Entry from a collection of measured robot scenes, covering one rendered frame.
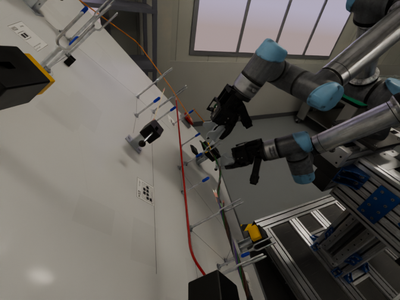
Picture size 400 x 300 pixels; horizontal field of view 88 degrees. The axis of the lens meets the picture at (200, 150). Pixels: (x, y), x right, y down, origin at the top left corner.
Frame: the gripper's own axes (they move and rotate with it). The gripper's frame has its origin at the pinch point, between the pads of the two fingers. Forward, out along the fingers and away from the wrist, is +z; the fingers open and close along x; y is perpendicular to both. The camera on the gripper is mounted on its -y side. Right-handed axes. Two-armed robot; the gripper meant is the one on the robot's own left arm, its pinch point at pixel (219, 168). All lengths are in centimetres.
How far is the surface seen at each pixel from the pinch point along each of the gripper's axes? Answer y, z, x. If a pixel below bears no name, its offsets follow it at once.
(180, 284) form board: -5, -10, 54
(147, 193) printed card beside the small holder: 9.6, -5.0, 47.8
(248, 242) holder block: -22.8, -9.2, 18.2
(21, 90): 27, -14, 67
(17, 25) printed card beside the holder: 46, 3, 54
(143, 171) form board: 13.7, -3.1, 44.8
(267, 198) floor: -71, 17, -123
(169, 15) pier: 126, 47, -108
